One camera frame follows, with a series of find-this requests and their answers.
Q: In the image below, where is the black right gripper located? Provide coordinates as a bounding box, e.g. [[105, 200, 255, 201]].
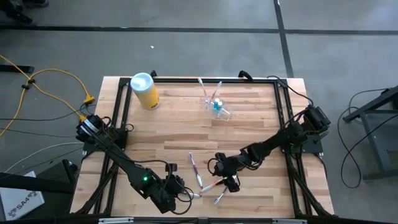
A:
[[213, 152, 246, 193]]

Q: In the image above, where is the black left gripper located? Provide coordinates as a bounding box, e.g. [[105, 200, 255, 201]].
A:
[[155, 163, 189, 215]]

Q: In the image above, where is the clear acrylic organizer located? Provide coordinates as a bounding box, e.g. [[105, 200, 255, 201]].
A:
[[198, 95, 233, 122]]

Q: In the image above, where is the yellow canister white lid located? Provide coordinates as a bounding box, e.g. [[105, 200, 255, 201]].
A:
[[129, 72, 161, 111]]

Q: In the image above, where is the black floor stand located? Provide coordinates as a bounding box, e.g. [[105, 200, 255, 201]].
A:
[[0, 159, 80, 220]]

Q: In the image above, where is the black metal side table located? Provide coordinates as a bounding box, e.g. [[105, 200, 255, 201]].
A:
[[341, 85, 398, 181]]

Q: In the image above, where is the white cardboard box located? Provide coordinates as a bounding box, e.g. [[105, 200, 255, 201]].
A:
[[0, 170, 45, 222]]

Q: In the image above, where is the black floor bar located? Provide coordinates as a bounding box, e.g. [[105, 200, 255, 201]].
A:
[[0, 64, 35, 74]]

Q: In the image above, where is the person's foot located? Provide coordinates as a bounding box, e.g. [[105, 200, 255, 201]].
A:
[[0, 0, 34, 25], [23, 0, 50, 9]]

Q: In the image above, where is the silver metal bracket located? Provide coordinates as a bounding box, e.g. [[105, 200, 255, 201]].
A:
[[272, 218, 308, 224], [98, 217, 134, 224]]

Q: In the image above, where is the black aluminium table frame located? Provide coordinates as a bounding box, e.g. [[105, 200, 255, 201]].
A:
[[74, 77, 335, 218]]

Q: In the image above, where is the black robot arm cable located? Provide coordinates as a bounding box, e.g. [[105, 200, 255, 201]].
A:
[[266, 75, 315, 106]]

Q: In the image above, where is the black floor cable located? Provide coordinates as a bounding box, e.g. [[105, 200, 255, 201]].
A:
[[0, 101, 97, 123], [340, 113, 398, 190], [347, 88, 391, 125]]

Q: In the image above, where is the yellow extension cord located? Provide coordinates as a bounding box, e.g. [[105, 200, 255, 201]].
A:
[[29, 68, 96, 105], [0, 55, 88, 138]]

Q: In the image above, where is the white floor cable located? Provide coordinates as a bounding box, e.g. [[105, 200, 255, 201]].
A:
[[4, 141, 85, 174]]

